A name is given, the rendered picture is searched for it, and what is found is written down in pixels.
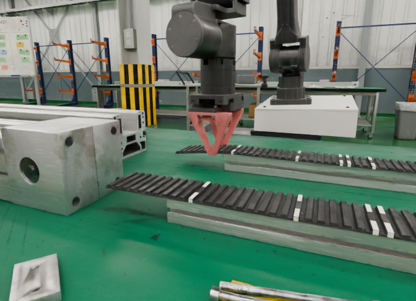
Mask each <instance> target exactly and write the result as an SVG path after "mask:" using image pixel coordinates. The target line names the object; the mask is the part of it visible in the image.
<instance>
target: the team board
mask: <svg viewBox="0 0 416 301"><path fill-rule="evenodd" d="M0 77H33V78H34V83H35V92H36V97H37V105H41V103H40V94H39V88H38V79H37V69H36V63H35V54H34V49H33V40H32V31H31V26H30V17H27V16H23V17H0Z"/></svg>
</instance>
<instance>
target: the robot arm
mask: <svg viewBox="0 0 416 301"><path fill-rule="evenodd" d="M276 1H277V31H276V36H275V38H272V39H271V40H270V42H269V43H270V52H269V69H270V71H271V73H276V74H277V73H281V74H282V76H279V86H278V87H277V96H272V97H271V99H270V105H311V104H312V98H311V96H310V95H305V86H303V76H302V75H304V72H308V69H309V66H310V46H309V35H303V36H302V35H301V32H300V28H299V23H298V0H276ZM247 4H249V0H190V2H186V3H182V4H175V5H173V6H172V8H171V19H170V21H169V23H168V25H167V30H166V40H167V45H168V47H169V49H170V51H171V52H172V53H173V54H174V55H177V56H179V57H184V58H195V59H201V93H199V94H191V95H188V103H192V105H193V107H189V108H188V116H189V118H190V120H191V122H192V124H193V125H194V127H195V129H196V131H197V133H198V135H199V136H200V138H201V141H202V143H203V145H204V147H205V149H206V151H207V154H208V155H214V156H216V155H217V153H218V151H219V148H220V145H221V146H222V145H224V144H226V145H228V143H229V141H230V138H231V136H232V134H233V132H234V130H235V128H236V126H237V124H238V122H239V120H240V118H241V116H242V114H243V111H244V104H241V101H242V100H244V92H235V68H236V60H233V59H236V25H232V24H229V23H227V22H224V21H222V20H226V19H234V18H240V17H246V5H247ZM298 42H300V44H299V45H285V46H284V45H283V44H287V43H298ZM214 105H216V107H215V106H214ZM231 117H233V118H232V121H231V123H230V125H229V128H228V130H227V127H228V124H229V122H230V119H231ZM202 121H209V122H210V125H211V128H212V131H213V134H214V137H215V141H214V145H213V147H212V146H211V145H210V142H209V139H208V137H207V134H206V131H205V129H204V127H203V124H202ZM218 122H219V126H218ZM226 130H227V133H226V135H225V132H226ZM224 135H225V137H224ZM223 137H224V140H223Z"/></svg>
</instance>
